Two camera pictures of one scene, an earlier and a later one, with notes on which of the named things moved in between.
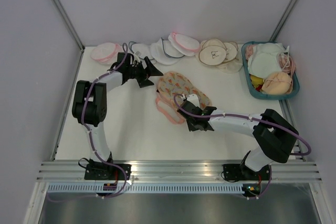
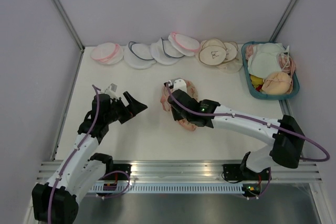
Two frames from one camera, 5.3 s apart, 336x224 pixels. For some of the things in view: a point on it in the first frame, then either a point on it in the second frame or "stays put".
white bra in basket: x=265 y=60 stays put
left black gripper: x=150 y=71 to x=134 y=108
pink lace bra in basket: x=286 y=63 stays put
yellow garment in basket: x=256 y=81 stays put
